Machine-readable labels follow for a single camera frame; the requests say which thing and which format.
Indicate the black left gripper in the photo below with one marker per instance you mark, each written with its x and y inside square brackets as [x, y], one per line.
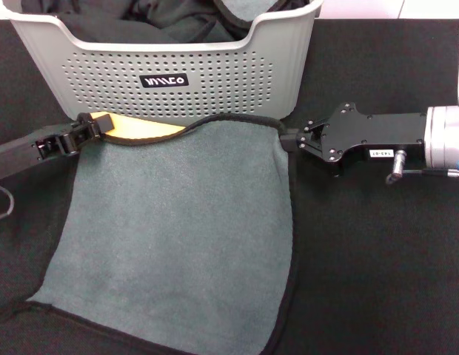
[26, 151]

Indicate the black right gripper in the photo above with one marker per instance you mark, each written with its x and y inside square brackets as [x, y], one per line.
[381, 131]

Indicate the grey towel with black trim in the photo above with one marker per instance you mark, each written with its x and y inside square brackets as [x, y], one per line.
[177, 229]
[248, 7]

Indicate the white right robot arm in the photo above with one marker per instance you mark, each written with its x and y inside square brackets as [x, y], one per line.
[446, 137]

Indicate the grey perforated plastic storage box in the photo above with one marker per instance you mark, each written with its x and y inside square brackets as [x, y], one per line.
[222, 81]

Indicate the black tablecloth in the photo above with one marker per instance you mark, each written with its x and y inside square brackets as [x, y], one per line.
[381, 259]

